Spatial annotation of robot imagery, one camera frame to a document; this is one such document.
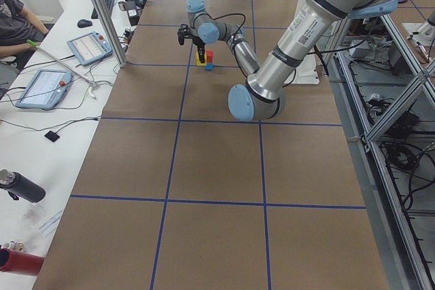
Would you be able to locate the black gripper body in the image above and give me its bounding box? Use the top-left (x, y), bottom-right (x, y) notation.
top-left (191, 35), bottom-right (205, 49)

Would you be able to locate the red wooden block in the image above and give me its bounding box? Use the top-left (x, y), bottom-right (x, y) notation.
top-left (206, 50), bottom-right (213, 65)

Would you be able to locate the yellow wooden block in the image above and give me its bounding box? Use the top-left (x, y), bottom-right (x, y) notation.
top-left (196, 52), bottom-right (206, 66)

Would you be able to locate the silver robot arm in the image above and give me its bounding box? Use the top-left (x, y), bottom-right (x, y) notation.
top-left (177, 0), bottom-right (398, 122)

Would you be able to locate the black label printer box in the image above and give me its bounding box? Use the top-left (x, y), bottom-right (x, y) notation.
top-left (118, 1), bottom-right (143, 26)

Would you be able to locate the far teach pendant tablet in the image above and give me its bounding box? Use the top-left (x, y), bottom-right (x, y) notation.
top-left (67, 31), bottom-right (113, 67)

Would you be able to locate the teach pendant tablet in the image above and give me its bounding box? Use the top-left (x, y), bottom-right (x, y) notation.
top-left (15, 69), bottom-right (73, 109)
top-left (67, 31), bottom-right (113, 67)

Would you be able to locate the black computer mouse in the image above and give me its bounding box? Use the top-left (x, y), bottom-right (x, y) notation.
top-left (77, 19), bottom-right (92, 29)

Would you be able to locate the near teach pendant tablet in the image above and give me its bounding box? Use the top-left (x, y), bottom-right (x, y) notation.
top-left (15, 69), bottom-right (73, 109)

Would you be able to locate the small black square pad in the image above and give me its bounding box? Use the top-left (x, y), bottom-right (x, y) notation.
top-left (44, 130), bottom-right (60, 143)

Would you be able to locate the seated person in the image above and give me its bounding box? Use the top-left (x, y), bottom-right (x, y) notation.
top-left (1, 0), bottom-right (49, 71)

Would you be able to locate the black water bottle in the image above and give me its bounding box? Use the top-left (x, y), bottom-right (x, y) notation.
top-left (1, 169), bottom-right (46, 203)

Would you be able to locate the red cylinder bottle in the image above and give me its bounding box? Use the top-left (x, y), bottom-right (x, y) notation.
top-left (1, 248), bottom-right (45, 276)

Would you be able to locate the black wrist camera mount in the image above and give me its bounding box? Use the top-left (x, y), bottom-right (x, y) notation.
top-left (177, 24), bottom-right (192, 46)

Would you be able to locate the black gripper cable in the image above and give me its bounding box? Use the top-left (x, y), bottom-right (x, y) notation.
top-left (207, 13), bottom-right (247, 45)

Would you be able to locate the aluminium frame post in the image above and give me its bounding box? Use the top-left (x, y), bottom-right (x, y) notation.
top-left (91, 0), bottom-right (127, 68)

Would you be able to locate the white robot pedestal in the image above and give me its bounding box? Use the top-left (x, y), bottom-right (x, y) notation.
top-left (285, 0), bottom-right (319, 84)

